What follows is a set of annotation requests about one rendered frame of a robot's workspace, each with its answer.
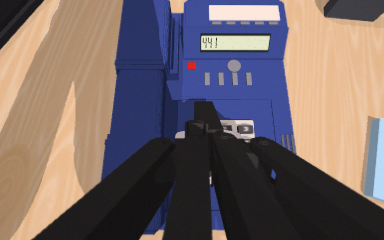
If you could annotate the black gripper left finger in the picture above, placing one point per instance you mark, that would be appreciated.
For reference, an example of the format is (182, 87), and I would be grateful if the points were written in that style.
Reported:
(122, 205)

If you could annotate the blue desk phone body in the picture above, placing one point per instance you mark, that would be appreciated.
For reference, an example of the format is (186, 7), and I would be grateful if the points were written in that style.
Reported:
(231, 52)

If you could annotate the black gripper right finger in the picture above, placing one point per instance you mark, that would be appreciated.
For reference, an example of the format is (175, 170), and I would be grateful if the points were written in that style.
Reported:
(319, 206)

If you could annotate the dark blue telephone handset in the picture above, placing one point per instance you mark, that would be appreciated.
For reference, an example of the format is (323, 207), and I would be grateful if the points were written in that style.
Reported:
(143, 61)

